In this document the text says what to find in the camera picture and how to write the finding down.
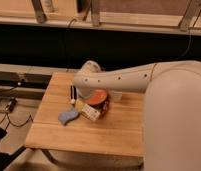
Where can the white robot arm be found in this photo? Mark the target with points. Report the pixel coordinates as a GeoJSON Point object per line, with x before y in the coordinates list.
{"type": "Point", "coordinates": [172, 108]}

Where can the red ceramic bowl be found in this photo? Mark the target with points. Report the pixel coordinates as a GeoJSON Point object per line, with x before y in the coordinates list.
{"type": "Point", "coordinates": [97, 97]}

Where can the dark red bottle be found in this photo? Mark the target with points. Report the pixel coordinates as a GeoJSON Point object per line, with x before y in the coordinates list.
{"type": "Point", "coordinates": [104, 108]}

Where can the clear plastic cup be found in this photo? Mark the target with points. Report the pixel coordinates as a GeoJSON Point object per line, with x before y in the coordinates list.
{"type": "Point", "coordinates": [115, 96]}

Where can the white rectangular box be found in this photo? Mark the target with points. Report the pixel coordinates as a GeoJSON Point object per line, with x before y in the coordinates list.
{"type": "Point", "coordinates": [87, 111]}

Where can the blue sponge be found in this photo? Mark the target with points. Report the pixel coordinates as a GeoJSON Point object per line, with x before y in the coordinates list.
{"type": "Point", "coordinates": [68, 116]}

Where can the wooden table board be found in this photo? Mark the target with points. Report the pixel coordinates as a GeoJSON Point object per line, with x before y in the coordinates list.
{"type": "Point", "coordinates": [119, 132]}

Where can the wooden shelf frame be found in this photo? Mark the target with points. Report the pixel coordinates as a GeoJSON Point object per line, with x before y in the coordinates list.
{"type": "Point", "coordinates": [181, 17]}

